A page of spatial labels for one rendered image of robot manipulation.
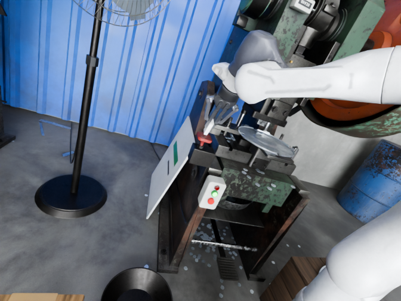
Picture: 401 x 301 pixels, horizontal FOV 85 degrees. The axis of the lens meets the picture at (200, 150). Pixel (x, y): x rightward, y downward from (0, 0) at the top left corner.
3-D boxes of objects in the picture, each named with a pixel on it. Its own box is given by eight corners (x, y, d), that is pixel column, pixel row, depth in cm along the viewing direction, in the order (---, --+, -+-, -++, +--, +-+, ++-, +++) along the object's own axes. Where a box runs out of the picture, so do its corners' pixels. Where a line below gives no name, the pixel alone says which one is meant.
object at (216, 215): (264, 227, 125) (264, 227, 125) (193, 215, 113) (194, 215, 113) (241, 183, 161) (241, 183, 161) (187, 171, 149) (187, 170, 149)
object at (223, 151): (291, 175, 116) (297, 166, 113) (213, 155, 103) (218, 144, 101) (268, 149, 142) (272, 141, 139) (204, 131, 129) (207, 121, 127)
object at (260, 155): (280, 186, 98) (296, 162, 93) (253, 180, 94) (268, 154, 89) (259, 158, 120) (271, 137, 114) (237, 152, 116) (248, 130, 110)
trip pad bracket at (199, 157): (200, 189, 98) (216, 152, 90) (180, 184, 95) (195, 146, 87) (199, 181, 103) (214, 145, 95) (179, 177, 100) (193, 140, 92)
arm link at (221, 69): (255, 86, 66) (246, 99, 70) (249, 64, 74) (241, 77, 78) (218, 71, 63) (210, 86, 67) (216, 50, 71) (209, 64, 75)
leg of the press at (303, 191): (263, 282, 130) (360, 156, 93) (246, 280, 127) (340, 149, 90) (226, 187, 210) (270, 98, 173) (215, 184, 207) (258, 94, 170)
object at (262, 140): (277, 136, 122) (277, 135, 122) (305, 163, 97) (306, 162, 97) (231, 122, 114) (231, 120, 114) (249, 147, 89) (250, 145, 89)
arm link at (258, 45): (263, 106, 61) (280, 99, 68) (296, 66, 52) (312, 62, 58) (222, 65, 66) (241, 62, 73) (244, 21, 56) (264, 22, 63)
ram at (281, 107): (289, 125, 103) (325, 62, 91) (262, 116, 99) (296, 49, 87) (274, 113, 118) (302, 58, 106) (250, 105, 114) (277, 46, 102)
